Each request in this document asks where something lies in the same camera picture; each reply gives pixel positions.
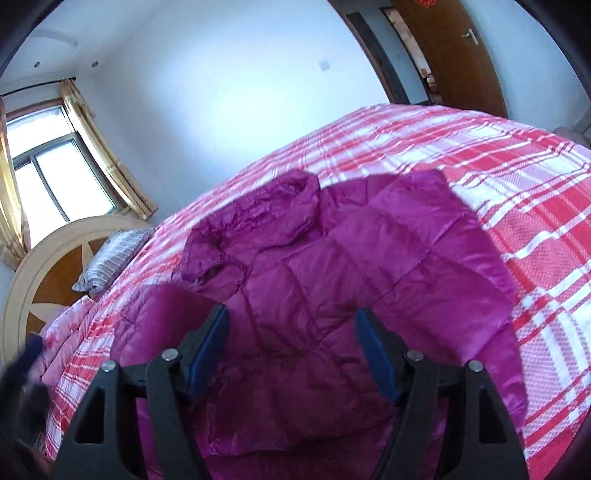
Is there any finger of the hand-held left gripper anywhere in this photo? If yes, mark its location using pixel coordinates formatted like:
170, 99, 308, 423
14, 335, 44, 376

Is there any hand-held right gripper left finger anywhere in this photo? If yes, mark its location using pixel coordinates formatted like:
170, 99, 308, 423
54, 304, 230, 480

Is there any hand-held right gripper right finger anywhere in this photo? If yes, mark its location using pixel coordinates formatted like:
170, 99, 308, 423
355, 308, 529, 480

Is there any magenta down jacket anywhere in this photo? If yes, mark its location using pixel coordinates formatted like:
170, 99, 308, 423
108, 168, 529, 480

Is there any pink floral quilt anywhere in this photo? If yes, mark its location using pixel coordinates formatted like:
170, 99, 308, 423
30, 295, 100, 393

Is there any wooden headboard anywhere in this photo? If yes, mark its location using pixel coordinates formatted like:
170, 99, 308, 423
2, 215, 151, 365

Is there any striped pillow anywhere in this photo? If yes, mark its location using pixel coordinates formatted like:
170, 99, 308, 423
71, 227, 155, 296

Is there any yellow curtain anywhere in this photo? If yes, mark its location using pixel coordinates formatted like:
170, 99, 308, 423
0, 97, 31, 271
59, 78, 158, 220

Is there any window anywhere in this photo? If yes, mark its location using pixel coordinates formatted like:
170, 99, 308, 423
7, 105, 118, 245

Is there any red plaid bed sheet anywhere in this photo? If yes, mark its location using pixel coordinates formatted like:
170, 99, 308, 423
44, 104, 591, 476

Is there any curtain rod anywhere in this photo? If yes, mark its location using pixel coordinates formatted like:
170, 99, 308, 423
0, 78, 77, 97

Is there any brown wooden door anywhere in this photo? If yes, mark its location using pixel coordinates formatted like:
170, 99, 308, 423
392, 0, 509, 118

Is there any dark door frame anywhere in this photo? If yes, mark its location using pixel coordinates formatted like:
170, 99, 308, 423
329, 0, 411, 106

